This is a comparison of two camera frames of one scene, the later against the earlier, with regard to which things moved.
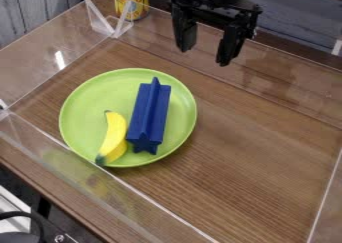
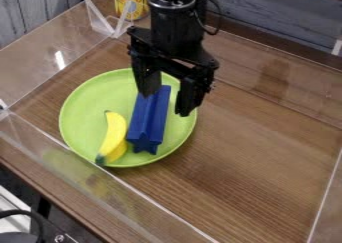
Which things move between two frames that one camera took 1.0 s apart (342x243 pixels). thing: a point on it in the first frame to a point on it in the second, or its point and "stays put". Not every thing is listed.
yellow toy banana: x=114 y=147 stays put
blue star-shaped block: x=147 y=129 stays put
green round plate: x=110 y=92 stays put
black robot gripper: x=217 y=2 to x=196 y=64
